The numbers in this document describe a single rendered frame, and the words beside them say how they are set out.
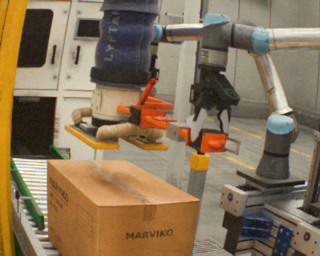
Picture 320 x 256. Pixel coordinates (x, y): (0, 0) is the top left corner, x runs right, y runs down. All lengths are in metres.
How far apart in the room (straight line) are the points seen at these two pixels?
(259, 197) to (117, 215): 0.54
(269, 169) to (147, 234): 0.52
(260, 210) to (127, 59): 0.75
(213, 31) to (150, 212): 0.69
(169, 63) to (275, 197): 9.70
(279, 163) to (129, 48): 0.70
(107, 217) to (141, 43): 0.63
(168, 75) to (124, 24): 9.70
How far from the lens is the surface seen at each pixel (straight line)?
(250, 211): 1.83
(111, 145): 1.73
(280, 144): 1.85
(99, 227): 1.65
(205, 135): 1.33
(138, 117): 1.64
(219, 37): 1.34
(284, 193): 1.92
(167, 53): 11.41
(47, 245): 2.22
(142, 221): 1.71
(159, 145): 1.82
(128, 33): 1.78
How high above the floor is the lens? 1.47
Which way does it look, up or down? 9 degrees down
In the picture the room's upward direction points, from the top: 6 degrees clockwise
